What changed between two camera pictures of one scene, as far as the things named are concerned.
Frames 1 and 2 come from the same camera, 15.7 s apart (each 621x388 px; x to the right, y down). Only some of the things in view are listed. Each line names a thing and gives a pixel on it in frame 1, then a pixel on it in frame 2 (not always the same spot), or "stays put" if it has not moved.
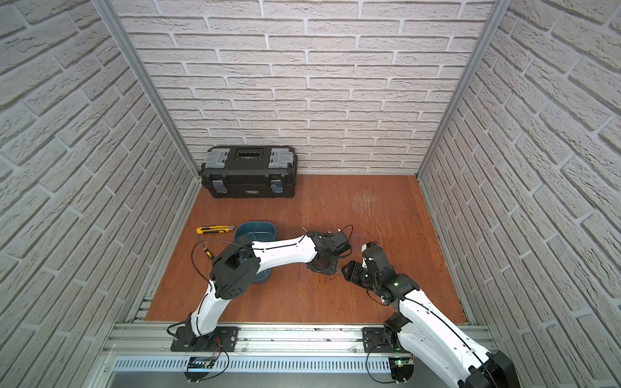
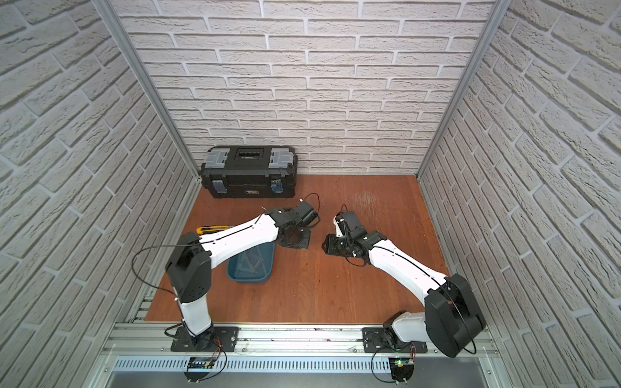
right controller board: x=401 y=368 stays put
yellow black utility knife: x=215 y=229 stays put
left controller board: x=199 y=367 stays put
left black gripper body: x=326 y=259 -> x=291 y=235
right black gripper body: x=359 y=275 -> x=339 y=246
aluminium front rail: x=253 y=341 stays put
